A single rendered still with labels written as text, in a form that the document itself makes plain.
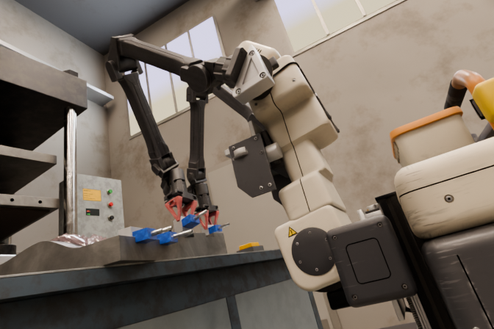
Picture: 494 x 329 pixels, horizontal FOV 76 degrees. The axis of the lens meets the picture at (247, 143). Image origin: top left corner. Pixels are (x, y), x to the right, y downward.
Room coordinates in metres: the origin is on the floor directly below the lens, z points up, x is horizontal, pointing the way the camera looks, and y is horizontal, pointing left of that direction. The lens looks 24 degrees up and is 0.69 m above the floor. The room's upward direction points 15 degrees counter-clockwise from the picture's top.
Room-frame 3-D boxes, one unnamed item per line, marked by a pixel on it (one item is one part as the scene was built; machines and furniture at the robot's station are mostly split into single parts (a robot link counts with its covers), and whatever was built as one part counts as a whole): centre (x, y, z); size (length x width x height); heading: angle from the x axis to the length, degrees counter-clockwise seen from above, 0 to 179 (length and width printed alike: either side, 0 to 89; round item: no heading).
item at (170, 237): (0.87, 0.27, 0.85); 0.13 x 0.05 x 0.05; 79
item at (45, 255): (0.86, 0.55, 0.85); 0.50 x 0.26 x 0.11; 79
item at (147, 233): (0.76, 0.29, 0.85); 0.13 x 0.05 x 0.05; 79
